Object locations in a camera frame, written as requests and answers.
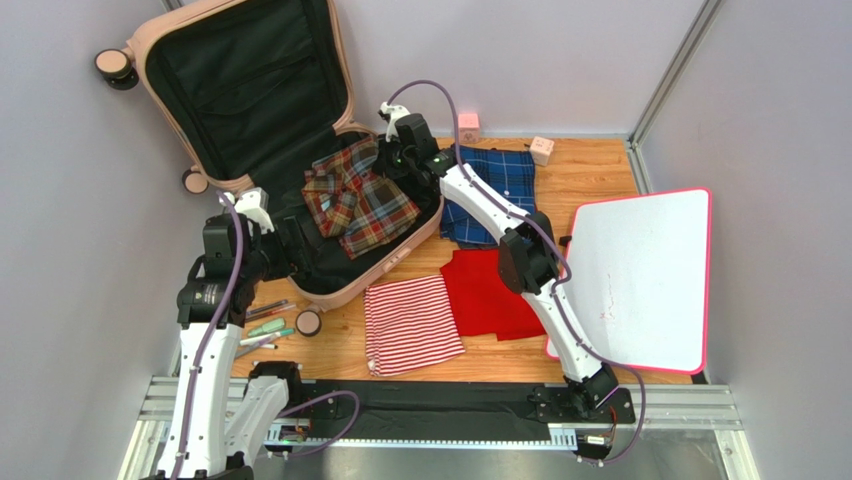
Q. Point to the red folded cloth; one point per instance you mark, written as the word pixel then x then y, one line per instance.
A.
pixel 480 302

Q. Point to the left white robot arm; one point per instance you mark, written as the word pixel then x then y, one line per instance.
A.
pixel 204 442

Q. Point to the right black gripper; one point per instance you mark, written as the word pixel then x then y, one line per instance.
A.
pixel 387 158

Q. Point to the green marker pens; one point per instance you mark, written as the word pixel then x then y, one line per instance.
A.
pixel 264 335

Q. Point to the blue plaid shirt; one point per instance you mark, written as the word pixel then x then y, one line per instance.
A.
pixel 509 173

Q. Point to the red white striped cloth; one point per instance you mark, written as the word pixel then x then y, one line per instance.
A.
pixel 409 325

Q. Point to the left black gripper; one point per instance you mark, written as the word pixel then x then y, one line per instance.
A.
pixel 300 256

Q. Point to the multicolour plaid shirt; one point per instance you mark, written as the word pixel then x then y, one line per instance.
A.
pixel 354 206

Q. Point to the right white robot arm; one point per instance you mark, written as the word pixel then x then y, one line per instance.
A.
pixel 529 263

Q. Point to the pink suitcase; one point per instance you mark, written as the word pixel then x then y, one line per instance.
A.
pixel 256 91

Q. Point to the white board pink edge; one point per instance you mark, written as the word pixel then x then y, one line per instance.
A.
pixel 640 278

